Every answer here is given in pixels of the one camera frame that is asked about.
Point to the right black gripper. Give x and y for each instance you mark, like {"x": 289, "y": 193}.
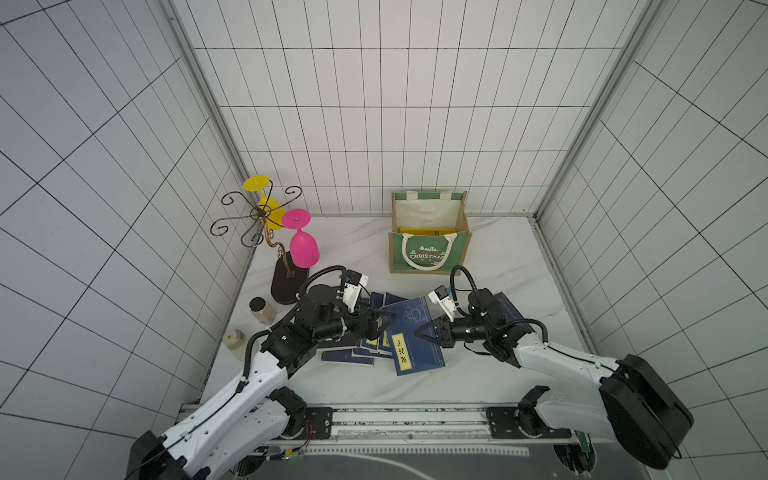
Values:
{"x": 444, "y": 332}

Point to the white jar white lid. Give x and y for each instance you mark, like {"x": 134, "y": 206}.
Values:
{"x": 236, "y": 342}

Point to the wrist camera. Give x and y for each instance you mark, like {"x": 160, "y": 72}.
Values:
{"x": 442, "y": 297}
{"x": 353, "y": 283}

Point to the aluminium mounting rail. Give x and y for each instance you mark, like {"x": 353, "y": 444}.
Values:
{"x": 419, "y": 424}

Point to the pink plastic wine glass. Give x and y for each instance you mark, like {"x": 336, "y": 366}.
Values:
{"x": 304, "y": 248}

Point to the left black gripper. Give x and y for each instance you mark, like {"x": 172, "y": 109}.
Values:
{"x": 372, "y": 331}

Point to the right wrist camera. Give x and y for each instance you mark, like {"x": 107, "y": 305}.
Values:
{"x": 442, "y": 297}

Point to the metal scroll glass rack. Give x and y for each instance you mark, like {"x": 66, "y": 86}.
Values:
{"x": 287, "y": 277}

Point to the dark navy thin book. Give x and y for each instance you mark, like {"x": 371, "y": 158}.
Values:
{"x": 503, "y": 312}

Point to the yellow book purple picture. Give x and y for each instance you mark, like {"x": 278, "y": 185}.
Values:
{"x": 426, "y": 231}

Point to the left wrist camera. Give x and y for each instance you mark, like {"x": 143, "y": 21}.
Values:
{"x": 353, "y": 283}

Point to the navy book at bottom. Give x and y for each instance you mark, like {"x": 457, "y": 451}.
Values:
{"x": 346, "y": 357}

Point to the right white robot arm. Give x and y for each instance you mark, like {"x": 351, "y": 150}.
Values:
{"x": 622, "y": 400}

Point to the small jar black lid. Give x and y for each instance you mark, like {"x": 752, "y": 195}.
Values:
{"x": 262, "y": 311}

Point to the green jute canvas bag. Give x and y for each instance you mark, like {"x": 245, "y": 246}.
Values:
{"x": 428, "y": 255}

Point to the yellow plastic wine glass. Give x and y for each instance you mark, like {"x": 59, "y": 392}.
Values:
{"x": 273, "y": 210}

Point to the blue book yellow label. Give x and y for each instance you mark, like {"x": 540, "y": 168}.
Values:
{"x": 376, "y": 348}

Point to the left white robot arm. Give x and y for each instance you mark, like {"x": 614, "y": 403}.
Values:
{"x": 256, "y": 406}

